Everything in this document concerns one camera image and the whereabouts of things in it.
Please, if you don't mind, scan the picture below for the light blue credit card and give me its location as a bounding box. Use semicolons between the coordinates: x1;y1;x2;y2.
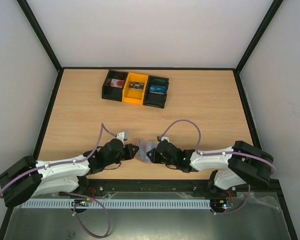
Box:
146;141;157;152

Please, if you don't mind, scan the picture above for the red white credit card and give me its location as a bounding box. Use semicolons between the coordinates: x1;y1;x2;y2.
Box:
138;140;147;160

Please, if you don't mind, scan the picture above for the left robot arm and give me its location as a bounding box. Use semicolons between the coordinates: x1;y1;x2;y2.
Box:
0;138;139;207

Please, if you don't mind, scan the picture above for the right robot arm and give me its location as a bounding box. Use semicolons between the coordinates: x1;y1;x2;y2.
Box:
146;139;276;196

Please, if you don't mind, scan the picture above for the blue VIP card in bin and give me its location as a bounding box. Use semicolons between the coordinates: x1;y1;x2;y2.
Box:
149;84;166;95

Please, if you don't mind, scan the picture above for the grey VIP card in bin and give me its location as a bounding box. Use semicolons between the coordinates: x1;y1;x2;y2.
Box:
129;81;145;91

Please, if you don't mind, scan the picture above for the red white card in bin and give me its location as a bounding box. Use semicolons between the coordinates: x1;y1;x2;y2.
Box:
105;78;125;88

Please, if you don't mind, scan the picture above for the black right bin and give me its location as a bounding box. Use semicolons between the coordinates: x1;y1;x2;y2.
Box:
143;75;169;109

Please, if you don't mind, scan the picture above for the black bin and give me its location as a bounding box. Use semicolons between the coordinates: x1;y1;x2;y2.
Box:
101;70;128;102
143;75;169;109

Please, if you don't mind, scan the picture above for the yellow middle bin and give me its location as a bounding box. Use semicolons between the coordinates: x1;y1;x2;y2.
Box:
122;72;149;105

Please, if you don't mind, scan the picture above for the black left bin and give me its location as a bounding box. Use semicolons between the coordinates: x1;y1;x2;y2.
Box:
101;70;128;102

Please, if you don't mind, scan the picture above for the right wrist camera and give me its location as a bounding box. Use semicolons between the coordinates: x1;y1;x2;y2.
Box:
157;136;170;142

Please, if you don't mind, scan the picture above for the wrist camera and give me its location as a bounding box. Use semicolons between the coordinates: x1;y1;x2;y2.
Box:
157;136;170;142
116;130;129;142

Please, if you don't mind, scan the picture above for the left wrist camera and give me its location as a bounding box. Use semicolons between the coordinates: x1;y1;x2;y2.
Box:
116;130;129;142

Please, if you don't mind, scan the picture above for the light blue slotted cable duct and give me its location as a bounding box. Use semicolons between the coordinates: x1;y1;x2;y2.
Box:
21;198;211;210

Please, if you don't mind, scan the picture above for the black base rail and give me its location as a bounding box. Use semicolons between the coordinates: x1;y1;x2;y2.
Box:
14;177;281;198

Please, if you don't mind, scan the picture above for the black enclosure frame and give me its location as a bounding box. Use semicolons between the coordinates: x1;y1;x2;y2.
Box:
0;0;298;240

